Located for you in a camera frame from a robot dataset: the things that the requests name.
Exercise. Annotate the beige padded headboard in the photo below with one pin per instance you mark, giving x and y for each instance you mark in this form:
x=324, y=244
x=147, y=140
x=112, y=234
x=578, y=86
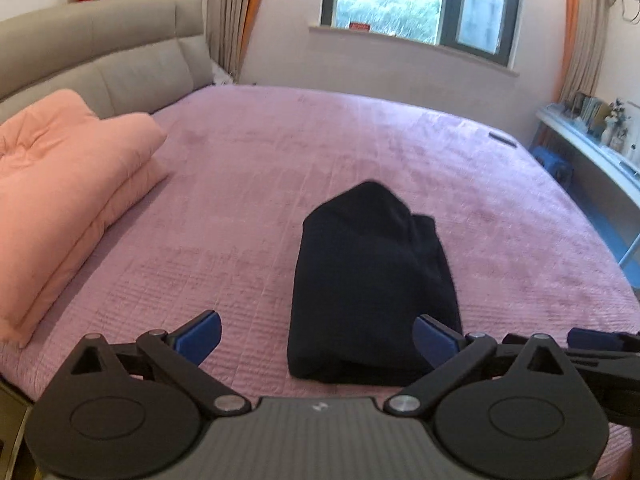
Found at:
x=100, y=45

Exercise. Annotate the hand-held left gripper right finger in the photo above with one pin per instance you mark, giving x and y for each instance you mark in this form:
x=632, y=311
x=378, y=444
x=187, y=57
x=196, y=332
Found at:
x=436, y=341

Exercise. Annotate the row of books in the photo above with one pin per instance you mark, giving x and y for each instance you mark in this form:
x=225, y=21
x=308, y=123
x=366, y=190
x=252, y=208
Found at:
x=590, y=110

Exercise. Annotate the white vase with flowers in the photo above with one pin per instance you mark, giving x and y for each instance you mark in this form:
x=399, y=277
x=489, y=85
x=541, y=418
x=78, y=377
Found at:
x=615, y=122

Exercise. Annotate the dark framed window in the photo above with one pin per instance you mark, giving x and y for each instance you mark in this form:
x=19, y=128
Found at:
x=450, y=5

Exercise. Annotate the blue stool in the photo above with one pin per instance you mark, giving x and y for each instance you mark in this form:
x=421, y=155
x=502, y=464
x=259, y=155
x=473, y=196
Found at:
x=551, y=162

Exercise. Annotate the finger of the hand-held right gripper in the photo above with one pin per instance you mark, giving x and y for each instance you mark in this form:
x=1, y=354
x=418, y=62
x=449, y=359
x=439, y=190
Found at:
x=595, y=338

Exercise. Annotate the black garment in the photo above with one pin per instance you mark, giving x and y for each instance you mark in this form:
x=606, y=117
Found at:
x=372, y=285

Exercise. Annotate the pink folded quilt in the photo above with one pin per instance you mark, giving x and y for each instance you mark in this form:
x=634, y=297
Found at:
x=60, y=185

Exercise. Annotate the wooden nightstand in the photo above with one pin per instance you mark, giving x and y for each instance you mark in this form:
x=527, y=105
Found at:
x=12, y=435

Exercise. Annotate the white desk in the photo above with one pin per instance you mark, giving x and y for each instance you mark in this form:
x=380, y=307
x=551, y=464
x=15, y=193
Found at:
x=585, y=152

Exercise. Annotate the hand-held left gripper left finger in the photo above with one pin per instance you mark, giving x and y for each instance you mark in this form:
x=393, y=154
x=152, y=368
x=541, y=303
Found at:
x=199, y=337

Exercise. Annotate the bed with lilac sheet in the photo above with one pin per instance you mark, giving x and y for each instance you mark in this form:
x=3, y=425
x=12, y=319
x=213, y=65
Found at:
x=260, y=170

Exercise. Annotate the small black object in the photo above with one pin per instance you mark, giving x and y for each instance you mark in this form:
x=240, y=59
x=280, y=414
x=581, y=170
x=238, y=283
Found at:
x=502, y=139

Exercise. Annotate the orange and beige curtain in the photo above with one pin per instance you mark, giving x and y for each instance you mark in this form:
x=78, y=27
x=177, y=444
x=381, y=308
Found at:
x=585, y=35
x=235, y=15

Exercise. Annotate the white chair leg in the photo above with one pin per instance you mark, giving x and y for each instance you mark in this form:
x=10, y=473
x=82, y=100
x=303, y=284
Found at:
x=631, y=255

